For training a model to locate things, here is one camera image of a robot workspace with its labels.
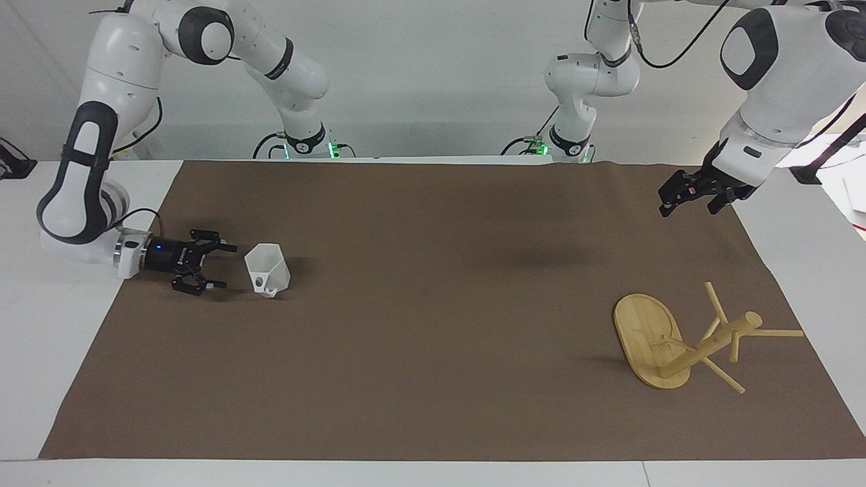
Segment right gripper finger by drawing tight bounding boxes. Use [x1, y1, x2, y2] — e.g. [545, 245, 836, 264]
[170, 266, 228, 297]
[189, 229, 238, 258]

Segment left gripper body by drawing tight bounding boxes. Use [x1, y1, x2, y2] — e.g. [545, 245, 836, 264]
[682, 157, 757, 204]

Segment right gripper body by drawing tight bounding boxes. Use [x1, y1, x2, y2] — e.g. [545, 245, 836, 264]
[143, 235, 197, 275]

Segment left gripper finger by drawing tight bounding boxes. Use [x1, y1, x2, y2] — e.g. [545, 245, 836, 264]
[706, 185, 739, 216]
[658, 170, 691, 218]

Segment white faceted cup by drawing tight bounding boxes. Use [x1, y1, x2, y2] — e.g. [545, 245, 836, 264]
[244, 242, 292, 299]

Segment wooden cup rack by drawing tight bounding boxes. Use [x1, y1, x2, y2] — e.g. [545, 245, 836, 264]
[612, 281, 805, 396]

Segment black stand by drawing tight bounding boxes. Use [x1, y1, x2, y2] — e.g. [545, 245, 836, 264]
[0, 138, 39, 181]
[788, 112, 866, 185]

